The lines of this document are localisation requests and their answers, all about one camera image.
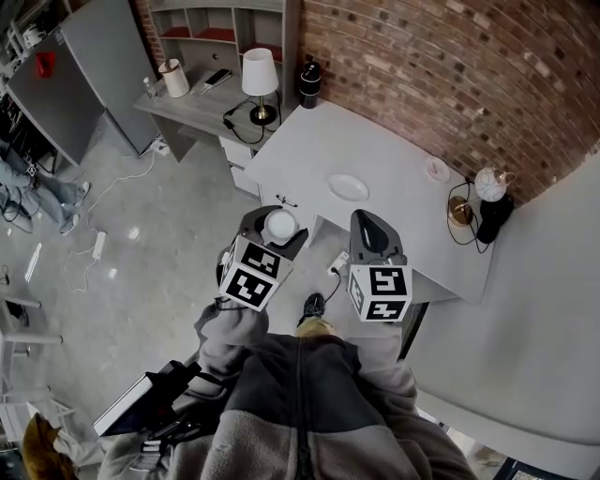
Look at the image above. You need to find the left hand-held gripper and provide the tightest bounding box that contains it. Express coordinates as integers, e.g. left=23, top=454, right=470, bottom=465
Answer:
left=217, top=204, right=309, bottom=313

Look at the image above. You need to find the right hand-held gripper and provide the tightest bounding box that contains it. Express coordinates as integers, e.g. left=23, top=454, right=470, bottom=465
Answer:
left=346, top=208, right=414, bottom=325

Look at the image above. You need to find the white cup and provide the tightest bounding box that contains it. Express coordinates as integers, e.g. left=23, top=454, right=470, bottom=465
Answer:
left=263, top=208, right=302, bottom=245

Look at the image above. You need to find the white dish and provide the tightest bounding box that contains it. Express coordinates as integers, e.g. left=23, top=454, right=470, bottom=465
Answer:
left=327, top=173, right=370, bottom=203

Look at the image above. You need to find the person's right forearm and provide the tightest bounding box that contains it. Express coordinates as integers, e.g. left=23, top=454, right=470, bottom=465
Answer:
left=353, top=320, right=419, bottom=404

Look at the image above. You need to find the person's left forearm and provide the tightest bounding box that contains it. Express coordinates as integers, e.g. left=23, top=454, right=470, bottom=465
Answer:
left=193, top=297, right=272, bottom=381

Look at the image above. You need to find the white floor socket with plug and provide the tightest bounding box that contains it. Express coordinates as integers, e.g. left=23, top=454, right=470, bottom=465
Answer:
left=326, top=250, right=352, bottom=278

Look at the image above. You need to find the white drawer cabinet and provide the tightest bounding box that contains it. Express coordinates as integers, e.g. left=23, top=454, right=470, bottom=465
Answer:
left=217, top=134, right=264, bottom=201

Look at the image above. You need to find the person's black shoe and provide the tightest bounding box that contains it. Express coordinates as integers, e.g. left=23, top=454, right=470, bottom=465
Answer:
left=298, top=292, right=327, bottom=326

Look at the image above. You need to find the small pink saucer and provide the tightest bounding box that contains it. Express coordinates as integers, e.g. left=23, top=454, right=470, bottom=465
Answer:
left=425, top=156, right=452, bottom=183

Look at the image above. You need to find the person's tan trouser leg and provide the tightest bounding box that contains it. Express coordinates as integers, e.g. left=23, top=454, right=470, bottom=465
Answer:
left=293, top=316, right=339, bottom=339

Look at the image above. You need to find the black vase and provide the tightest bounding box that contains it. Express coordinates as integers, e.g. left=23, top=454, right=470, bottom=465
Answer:
left=475, top=193, right=516, bottom=246

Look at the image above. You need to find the globe lamp with brass base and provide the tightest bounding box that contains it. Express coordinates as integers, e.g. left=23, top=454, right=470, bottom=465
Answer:
left=446, top=166, right=518, bottom=227

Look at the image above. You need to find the grey wooden desk with shelves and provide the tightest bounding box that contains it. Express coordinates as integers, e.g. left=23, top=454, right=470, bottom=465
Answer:
left=132, top=0, right=302, bottom=164

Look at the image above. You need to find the black cylinder speaker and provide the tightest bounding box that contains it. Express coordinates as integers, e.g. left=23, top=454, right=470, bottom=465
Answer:
left=298, top=61, right=323, bottom=110

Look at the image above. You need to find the white shade table lamp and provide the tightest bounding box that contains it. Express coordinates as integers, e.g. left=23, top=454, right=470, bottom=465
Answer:
left=240, top=47, right=279, bottom=127

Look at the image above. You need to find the white phone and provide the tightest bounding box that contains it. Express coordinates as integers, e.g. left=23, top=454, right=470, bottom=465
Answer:
left=203, top=67, right=233, bottom=89

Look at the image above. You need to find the person's grey fleece jacket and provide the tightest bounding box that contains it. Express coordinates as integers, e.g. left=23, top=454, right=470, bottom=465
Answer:
left=97, top=322, right=480, bottom=480

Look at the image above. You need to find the white bucket with brown rim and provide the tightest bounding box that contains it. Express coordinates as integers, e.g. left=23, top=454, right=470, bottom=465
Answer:
left=157, top=57, right=190, bottom=99

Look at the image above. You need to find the black chest-mounted device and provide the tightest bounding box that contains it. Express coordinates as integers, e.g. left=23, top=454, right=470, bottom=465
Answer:
left=139, top=359, right=222, bottom=454

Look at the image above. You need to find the grey flat board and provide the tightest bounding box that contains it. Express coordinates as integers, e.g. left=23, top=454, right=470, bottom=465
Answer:
left=91, top=371, right=157, bottom=438

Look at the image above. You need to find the white paper strip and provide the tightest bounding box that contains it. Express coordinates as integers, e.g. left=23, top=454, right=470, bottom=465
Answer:
left=23, top=242, right=44, bottom=284

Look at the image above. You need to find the grey refrigerator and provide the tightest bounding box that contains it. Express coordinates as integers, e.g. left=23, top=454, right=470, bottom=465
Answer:
left=5, top=0, right=161, bottom=166

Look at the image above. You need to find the white metal rack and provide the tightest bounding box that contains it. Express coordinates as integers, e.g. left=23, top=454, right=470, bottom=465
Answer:
left=0, top=293, right=78, bottom=444

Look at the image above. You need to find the black lamp cable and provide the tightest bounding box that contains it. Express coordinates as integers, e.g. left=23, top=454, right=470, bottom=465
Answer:
left=221, top=89, right=283, bottom=145

